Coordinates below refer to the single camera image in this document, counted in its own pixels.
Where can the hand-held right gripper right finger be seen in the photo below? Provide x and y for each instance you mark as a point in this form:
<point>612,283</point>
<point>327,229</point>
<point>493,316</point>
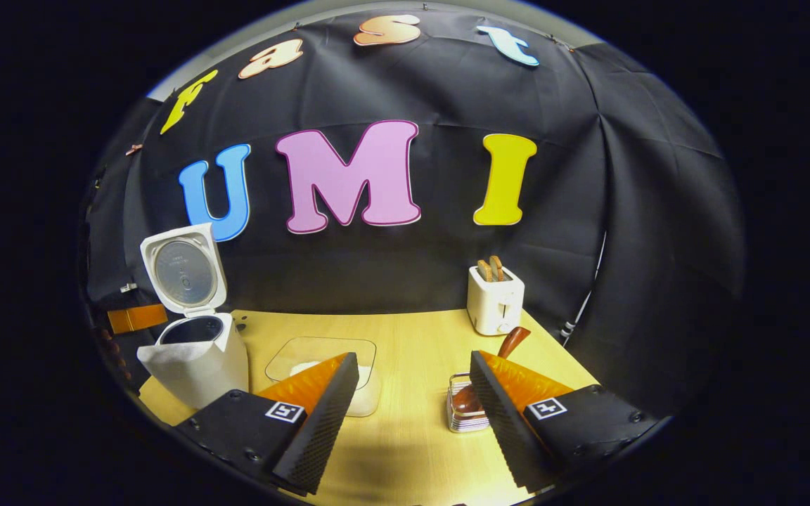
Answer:
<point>500,414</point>

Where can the white rice cooker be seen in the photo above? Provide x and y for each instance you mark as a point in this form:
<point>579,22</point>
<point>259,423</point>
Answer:
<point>201,365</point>

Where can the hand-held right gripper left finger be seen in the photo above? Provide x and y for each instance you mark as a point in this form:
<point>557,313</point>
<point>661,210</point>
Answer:
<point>324,414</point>

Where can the brown wooden spoon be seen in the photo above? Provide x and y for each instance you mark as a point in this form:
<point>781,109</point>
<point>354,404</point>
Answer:
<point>512,341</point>

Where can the white toaster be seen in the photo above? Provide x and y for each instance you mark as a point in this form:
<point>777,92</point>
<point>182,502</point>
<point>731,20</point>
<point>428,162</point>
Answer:
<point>493,309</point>

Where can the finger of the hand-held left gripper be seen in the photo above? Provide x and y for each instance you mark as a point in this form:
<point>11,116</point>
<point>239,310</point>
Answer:
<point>136,318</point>

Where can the black backdrop cloth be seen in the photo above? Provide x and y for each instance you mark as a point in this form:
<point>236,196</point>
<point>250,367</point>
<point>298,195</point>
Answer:
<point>412,267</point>

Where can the clear glass container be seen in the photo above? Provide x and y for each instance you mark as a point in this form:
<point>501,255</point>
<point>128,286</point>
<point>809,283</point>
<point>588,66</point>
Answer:
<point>306,351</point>

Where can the white rice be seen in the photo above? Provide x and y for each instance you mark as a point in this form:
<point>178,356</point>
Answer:
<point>366,397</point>

